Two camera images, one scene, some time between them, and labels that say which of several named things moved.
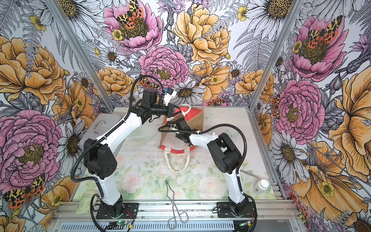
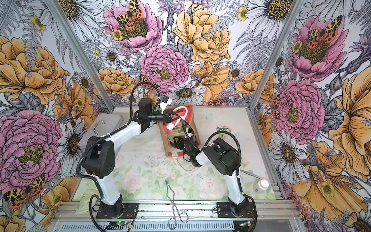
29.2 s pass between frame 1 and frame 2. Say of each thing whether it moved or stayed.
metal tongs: stayed
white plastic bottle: stayed
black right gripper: moved
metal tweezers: stayed
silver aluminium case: stayed
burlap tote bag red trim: moved
